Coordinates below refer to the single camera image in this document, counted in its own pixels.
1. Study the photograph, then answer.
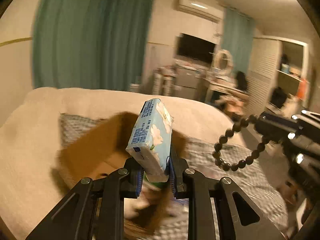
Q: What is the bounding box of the dark bead bracelet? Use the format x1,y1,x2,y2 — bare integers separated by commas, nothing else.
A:
212,114,272,172

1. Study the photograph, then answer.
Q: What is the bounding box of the light blue tissue pack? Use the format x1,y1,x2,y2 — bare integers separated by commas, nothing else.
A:
126,98,172,183

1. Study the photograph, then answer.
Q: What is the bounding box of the grey checkered cloth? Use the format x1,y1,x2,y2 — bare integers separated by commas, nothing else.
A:
58,112,290,240

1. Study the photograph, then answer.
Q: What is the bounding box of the white wardrobe shelf unit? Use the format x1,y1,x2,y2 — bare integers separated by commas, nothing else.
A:
246,36,310,115

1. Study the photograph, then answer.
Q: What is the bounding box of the white dressing table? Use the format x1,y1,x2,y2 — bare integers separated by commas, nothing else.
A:
203,78,249,103

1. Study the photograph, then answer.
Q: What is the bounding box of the brown cardboard box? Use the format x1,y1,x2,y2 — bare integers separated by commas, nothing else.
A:
57,112,188,239

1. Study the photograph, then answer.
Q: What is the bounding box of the round vanity mirror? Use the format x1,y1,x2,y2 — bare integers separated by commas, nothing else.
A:
213,49,234,72

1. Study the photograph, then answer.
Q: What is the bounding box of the small teal curtain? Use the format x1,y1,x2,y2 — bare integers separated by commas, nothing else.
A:
221,7,255,74

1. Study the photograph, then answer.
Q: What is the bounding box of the grey cabinet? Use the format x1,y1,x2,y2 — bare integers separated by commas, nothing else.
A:
173,66,201,100

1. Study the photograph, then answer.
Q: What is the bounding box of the white drawer unit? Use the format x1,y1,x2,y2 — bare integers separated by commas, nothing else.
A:
152,71,176,96

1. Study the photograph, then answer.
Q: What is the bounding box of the white air conditioner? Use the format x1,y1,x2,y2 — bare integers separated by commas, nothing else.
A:
173,0,223,23

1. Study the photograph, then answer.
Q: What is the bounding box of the large teal curtain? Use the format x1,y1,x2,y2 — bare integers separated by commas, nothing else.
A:
32,0,153,91

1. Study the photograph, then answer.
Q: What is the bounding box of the black wall television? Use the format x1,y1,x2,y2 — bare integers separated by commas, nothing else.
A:
176,33,216,64

